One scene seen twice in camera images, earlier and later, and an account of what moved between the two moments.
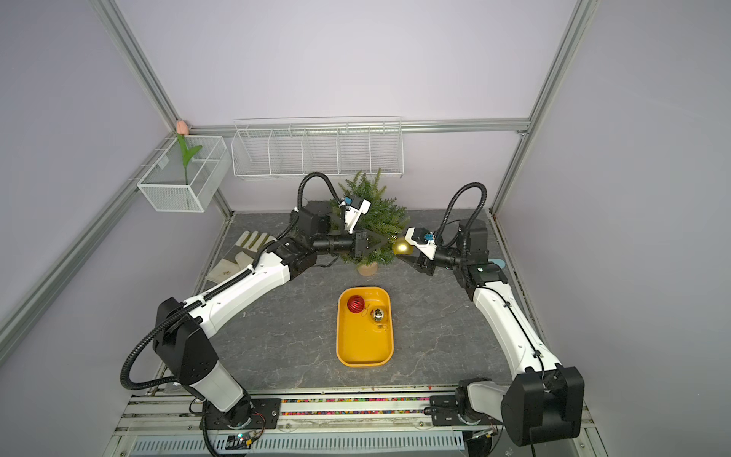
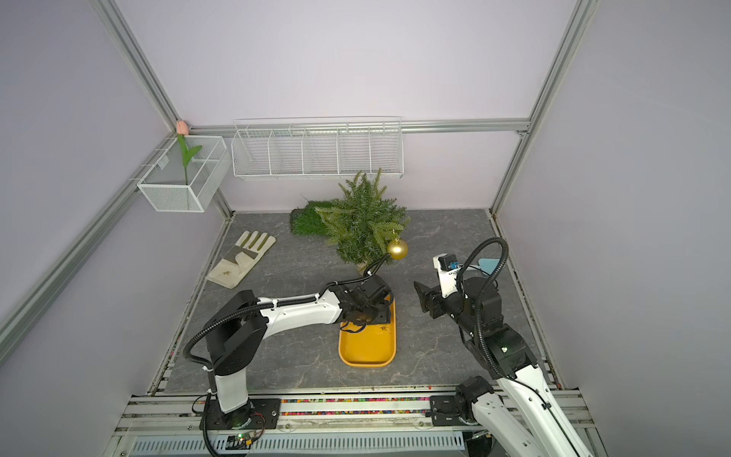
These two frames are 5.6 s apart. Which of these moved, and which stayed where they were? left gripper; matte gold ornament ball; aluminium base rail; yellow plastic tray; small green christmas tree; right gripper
Moved: right gripper; left gripper
Stayed: matte gold ornament ball; small green christmas tree; aluminium base rail; yellow plastic tray
